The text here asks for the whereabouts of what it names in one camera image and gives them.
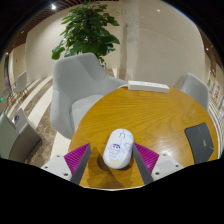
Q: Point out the small grey chair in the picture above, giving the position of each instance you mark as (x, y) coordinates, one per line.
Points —
(6, 93)

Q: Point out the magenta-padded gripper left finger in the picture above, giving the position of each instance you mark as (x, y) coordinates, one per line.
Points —
(77, 159)

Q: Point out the white cartoon-print computer mouse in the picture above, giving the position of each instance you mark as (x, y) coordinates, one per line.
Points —
(118, 148)

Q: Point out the white chair wooden legs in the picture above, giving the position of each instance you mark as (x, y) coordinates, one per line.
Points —
(21, 81)

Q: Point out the slim grey armchair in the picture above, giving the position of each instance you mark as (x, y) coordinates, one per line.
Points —
(195, 90)

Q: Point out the grey-green sofa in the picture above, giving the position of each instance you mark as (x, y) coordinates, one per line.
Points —
(13, 138)

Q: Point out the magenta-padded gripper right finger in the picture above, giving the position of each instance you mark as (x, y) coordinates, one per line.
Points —
(148, 160)

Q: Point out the black mouse pad green lines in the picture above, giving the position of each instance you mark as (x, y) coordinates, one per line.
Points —
(199, 143)

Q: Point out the wide grey armchair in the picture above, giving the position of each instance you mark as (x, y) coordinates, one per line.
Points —
(75, 88)

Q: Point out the white power strip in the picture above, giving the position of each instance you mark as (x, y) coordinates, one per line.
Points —
(149, 86)

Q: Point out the tall green potted plant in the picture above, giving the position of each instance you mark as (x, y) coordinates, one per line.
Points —
(87, 31)

